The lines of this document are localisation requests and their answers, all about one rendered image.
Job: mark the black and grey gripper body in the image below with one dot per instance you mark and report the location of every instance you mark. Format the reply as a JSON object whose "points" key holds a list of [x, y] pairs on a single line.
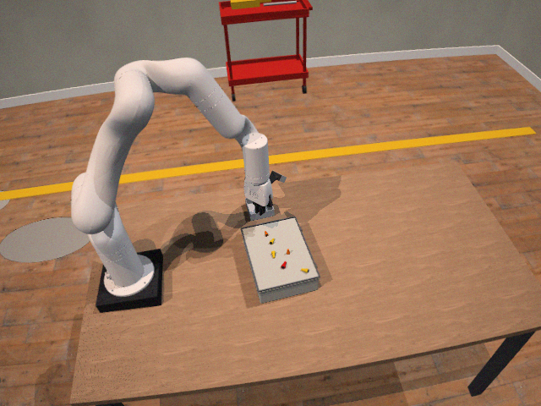
{"points": [[258, 193]]}

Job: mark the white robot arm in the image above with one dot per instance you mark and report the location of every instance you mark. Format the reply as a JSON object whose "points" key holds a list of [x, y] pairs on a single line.
{"points": [[94, 193]]}

